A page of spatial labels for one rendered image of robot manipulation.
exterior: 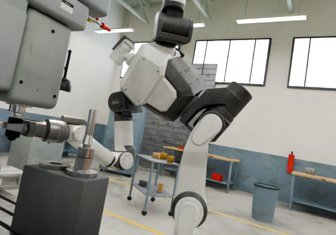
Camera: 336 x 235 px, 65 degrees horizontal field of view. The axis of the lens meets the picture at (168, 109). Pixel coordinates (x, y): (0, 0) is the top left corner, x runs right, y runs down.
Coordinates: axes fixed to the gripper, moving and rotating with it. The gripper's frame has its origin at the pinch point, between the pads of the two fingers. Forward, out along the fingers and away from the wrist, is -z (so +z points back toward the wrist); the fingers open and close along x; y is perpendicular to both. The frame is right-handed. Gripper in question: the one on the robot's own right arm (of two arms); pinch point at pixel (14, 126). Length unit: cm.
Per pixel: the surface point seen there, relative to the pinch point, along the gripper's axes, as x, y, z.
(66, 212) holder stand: 38.5, 18.0, 5.7
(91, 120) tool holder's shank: 34.8, -6.9, 9.7
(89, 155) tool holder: 36.2, 3.2, 10.5
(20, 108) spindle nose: 2.4, -6.6, 0.0
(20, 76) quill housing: 11.6, -16.9, -4.5
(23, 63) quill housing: 11.5, -21.0, -4.4
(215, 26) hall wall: -429, -386, 664
